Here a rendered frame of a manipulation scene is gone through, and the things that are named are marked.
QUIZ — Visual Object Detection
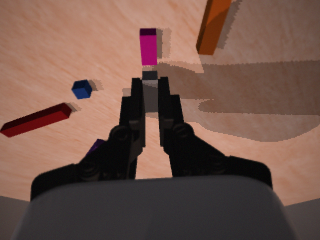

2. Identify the small blue cube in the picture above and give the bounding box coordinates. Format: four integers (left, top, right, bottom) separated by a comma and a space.
71, 79, 92, 100

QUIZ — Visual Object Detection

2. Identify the purple rod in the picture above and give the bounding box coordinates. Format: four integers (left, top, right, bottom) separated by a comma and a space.
85, 139, 105, 156

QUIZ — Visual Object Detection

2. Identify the dark red rod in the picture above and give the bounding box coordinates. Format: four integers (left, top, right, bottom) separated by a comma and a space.
0, 103, 72, 138

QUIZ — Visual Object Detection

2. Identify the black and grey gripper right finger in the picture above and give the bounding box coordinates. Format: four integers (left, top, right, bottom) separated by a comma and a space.
158, 77, 273, 189

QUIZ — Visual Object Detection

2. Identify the grey rod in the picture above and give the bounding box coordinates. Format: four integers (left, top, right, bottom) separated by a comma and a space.
142, 71, 158, 113

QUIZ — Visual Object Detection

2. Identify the magenta rod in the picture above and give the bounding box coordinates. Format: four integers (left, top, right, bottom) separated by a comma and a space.
139, 28, 157, 66

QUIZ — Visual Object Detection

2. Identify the orange rod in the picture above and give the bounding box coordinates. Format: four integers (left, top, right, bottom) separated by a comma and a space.
195, 0, 232, 55

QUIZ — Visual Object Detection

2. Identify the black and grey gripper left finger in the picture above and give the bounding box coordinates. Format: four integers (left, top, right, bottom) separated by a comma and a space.
30, 78, 146, 202

